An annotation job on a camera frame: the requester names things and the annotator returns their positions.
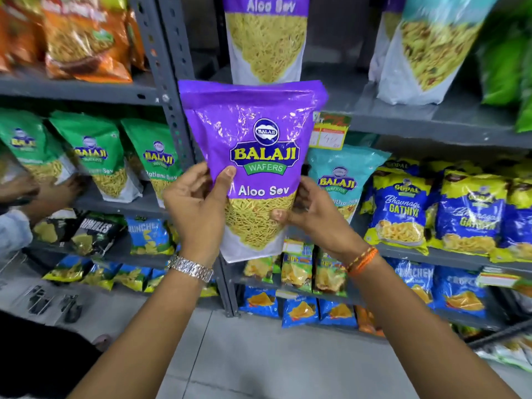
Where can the person's right hand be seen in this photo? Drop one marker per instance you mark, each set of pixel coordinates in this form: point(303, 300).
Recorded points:
point(324, 224)

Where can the person's left hand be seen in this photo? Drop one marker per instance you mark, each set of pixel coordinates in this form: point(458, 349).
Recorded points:
point(195, 207)

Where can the person's left thumb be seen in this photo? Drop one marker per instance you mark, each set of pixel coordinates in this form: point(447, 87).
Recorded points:
point(224, 182)

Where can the person's right thumb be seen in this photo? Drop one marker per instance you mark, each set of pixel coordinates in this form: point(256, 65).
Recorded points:
point(289, 218)

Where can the purple snack packet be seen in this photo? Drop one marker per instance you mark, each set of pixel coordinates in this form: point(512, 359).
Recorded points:
point(266, 41)
point(386, 33)
point(253, 132)

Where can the another person's forearm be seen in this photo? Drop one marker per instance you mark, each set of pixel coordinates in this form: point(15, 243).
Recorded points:
point(12, 232)

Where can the person's left forearm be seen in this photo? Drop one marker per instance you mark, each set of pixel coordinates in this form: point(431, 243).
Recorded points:
point(153, 332)

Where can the person's right forearm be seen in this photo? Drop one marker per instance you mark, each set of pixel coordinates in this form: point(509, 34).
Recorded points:
point(415, 332)

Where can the green and yellow chips packet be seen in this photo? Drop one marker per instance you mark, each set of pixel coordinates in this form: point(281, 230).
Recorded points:
point(330, 276)
point(259, 268)
point(297, 265)

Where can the green and white snack packet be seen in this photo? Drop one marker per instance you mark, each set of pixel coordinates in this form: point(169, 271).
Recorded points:
point(156, 162)
point(97, 153)
point(25, 141)

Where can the small blue triangle-chip packet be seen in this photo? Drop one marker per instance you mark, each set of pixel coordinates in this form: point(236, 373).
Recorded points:
point(259, 301)
point(338, 312)
point(300, 311)

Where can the silver metal wristwatch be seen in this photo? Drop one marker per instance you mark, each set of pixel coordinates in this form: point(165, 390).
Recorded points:
point(191, 268)

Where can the yellow and red price label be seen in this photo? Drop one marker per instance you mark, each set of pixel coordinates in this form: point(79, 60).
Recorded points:
point(330, 130)

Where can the blue and yellow snack packet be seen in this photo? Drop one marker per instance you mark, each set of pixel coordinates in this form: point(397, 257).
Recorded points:
point(401, 211)
point(517, 224)
point(469, 216)

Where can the small orange snack packet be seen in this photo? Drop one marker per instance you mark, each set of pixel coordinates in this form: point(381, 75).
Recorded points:
point(368, 322)

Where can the black chips packet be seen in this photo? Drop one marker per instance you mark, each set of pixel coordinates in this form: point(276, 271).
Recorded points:
point(97, 234)
point(52, 230)

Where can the dark blue chips packet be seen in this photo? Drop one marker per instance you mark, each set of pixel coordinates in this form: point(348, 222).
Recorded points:
point(461, 295)
point(413, 280)

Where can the row of small blue-yellow packets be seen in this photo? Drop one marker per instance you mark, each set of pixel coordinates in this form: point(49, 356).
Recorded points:
point(99, 274)

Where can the grey metal shelf rack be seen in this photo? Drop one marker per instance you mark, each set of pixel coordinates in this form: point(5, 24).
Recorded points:
point(436, 120)
point(79, 93)

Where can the clear packets with black items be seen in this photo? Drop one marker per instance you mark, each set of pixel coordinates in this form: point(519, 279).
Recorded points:
point(45, 301)

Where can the white shelf price label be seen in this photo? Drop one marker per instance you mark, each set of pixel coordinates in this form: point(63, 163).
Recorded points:
point(498, 279)

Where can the teal and white snack packet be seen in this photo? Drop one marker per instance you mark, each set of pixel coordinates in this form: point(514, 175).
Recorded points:
point(432, 49)

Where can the black garment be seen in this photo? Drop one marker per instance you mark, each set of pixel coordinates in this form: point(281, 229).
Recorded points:
point(41, 361)

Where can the white and green packets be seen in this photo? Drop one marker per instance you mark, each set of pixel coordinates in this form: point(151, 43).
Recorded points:
point(509, 351)

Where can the plain green snack packet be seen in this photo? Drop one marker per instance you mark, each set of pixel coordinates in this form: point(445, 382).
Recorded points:
point(505, 66)

